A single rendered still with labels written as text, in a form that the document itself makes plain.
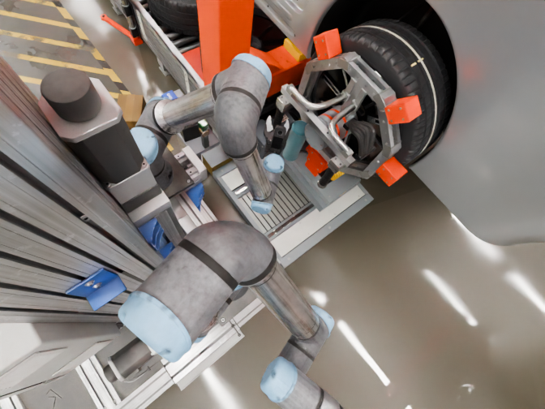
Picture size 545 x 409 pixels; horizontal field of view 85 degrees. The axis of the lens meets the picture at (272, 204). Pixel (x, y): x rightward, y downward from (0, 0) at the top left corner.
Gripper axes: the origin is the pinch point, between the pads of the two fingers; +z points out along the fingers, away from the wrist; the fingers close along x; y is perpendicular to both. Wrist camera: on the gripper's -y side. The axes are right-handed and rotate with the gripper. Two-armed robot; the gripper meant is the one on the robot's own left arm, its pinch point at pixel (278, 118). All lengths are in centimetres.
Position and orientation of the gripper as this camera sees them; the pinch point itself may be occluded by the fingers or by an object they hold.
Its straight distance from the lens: 136.8
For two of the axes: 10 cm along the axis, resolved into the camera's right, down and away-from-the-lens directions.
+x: 9.8, 1.8, 0.9
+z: 1.3, -9.2, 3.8
